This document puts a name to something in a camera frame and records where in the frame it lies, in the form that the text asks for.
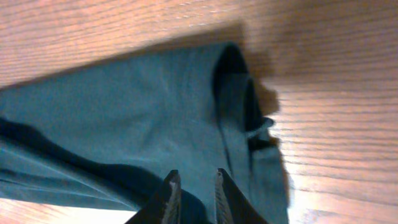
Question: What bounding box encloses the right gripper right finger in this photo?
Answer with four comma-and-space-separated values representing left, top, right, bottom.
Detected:
215, 168, 268, 224

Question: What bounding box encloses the black polo shirt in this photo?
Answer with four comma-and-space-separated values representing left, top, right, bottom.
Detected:
1, 43, 289, 223

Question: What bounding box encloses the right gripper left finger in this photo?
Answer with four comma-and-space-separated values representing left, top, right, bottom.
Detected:
125, 170, 182, 224

